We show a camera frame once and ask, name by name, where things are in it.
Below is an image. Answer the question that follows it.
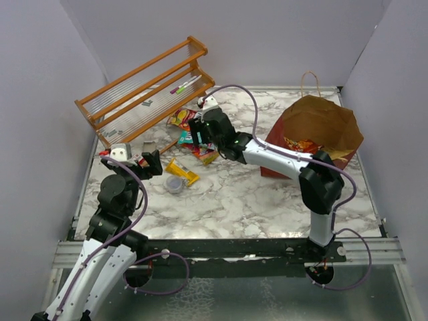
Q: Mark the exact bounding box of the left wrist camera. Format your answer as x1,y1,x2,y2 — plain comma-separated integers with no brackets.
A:
99,143,134,165

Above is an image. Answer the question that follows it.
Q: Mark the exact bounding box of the orange wooden rack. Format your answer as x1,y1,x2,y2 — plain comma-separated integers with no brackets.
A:
75,36,215,148

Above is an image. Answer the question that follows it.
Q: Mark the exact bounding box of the red brown paper bag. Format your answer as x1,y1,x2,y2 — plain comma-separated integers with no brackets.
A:
265,78,364,170

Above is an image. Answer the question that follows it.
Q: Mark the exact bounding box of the orange fruit candy bag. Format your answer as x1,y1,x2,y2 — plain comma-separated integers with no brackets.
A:
192,146,219,165

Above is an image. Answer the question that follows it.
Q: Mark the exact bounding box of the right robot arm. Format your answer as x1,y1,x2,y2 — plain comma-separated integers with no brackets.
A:
188,108,344,261

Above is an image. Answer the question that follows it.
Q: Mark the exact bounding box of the small clear plastic cup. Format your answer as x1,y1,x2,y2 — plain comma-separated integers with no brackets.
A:
165,175,183,194

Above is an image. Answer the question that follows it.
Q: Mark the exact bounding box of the beige snack packet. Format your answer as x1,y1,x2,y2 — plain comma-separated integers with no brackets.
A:
325,148,354,163

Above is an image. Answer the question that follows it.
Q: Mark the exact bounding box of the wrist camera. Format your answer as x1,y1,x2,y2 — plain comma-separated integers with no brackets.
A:
99,143,134,165
197,96,219,113

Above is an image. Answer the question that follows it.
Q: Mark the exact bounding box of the small red white box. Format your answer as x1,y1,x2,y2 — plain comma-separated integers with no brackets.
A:
132,154,147,167

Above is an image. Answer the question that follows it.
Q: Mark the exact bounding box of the teal Fox's candy bag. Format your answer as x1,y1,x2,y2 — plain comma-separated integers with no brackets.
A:
177,130,217,150

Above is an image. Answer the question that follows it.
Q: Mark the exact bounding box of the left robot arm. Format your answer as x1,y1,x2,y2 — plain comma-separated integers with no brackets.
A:
32,143,163,320

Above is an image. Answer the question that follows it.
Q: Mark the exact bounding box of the yellow snack bar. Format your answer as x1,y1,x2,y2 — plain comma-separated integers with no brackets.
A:
165,157,200,187

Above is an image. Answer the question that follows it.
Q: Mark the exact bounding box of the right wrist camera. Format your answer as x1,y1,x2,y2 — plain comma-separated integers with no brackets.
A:
197,96,219,113

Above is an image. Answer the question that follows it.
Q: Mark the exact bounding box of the black mounting rail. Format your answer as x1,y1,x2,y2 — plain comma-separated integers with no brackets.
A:
125,231,346,279

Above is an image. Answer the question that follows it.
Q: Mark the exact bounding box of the red rice cracker bag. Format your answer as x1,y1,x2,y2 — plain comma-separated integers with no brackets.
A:
284,137,324,154

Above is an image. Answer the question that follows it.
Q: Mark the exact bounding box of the small grey open box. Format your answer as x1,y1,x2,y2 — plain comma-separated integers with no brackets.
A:
142,142,156,153

